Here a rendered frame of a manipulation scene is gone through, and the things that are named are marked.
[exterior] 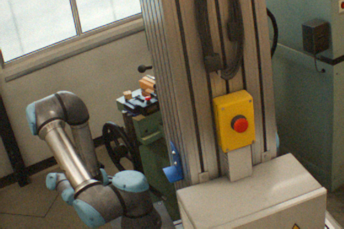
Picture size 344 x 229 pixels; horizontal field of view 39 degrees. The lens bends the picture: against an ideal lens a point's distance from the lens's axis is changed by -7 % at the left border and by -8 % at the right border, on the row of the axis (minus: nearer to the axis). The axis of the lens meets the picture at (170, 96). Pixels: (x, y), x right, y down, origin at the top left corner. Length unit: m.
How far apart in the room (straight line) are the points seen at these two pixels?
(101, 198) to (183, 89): 0.62
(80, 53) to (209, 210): 2.53
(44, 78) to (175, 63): 2.47
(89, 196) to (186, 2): 0.81
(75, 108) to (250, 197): 0.86
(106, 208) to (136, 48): 2.28
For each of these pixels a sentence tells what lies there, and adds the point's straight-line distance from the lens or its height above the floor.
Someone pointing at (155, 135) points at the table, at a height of 0.86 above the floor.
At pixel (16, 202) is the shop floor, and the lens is 3.63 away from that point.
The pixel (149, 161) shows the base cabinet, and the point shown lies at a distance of 2.55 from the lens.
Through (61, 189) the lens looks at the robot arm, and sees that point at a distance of 2.12.
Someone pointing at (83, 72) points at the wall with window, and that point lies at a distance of 3.67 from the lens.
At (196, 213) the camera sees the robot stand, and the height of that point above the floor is 1.23.
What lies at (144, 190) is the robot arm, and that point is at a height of 1.01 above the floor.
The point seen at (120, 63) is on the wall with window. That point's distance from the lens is 3.78.
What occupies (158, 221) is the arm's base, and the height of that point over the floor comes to 0.85.
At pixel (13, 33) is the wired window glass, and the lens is 3.50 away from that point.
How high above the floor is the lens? 2.04
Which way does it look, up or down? 27 degrees down
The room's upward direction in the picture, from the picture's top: 10 degrees counter-clockwise
